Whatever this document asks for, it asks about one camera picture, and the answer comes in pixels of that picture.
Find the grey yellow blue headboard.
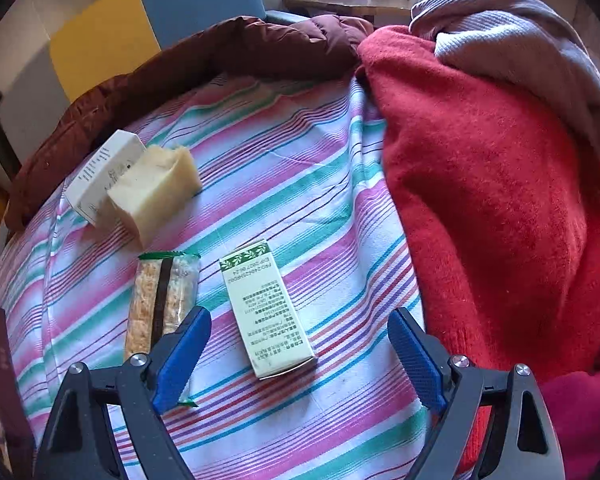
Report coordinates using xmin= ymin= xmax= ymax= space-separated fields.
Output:
xmin=0 ymin=0 xmax=268 ymax=176

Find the pale yellow sponge block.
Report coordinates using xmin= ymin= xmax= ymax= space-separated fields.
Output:
xmin=106 ymin=145 xmax=203 ymax=250

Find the lavender knit sweater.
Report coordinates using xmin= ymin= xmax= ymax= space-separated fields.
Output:
xmin=409 ymin=0 xmax=600 ymax=171

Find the striped bed sheet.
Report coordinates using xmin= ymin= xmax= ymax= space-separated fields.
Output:
xmin=0 ymin=72 xmax=431 ymax=480

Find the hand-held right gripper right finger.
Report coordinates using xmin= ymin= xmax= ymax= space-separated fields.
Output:
xmin=387 ymin=307 xmax=566 ymax=480

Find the magenta cloth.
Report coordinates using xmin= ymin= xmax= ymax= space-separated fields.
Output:
xmin=537 ymin=370 xmax=600 ymax=480

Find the clear snack bar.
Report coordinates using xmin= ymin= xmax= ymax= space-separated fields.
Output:
xmin=124 ymin=250 xmax=202 ymax=408

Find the white box with print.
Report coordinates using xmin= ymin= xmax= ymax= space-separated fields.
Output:
xmin=62 ymin=130 xmax=146 ymax=228

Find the red knit sweater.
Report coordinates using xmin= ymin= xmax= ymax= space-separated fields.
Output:
xmin=355 ymin=25 xmax=600 ymax=476

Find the wooden bedside table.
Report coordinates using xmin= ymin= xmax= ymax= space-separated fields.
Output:
xmin=281 ymin=0 xmax=416 ymax=28

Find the green and white box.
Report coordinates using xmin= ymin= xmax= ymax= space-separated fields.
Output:
xmin=219 ymin=239 xmax=317 ymax=381

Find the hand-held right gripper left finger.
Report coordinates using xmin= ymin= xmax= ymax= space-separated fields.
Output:
xmin=35 ymin=305 xmax=213 ymax=480

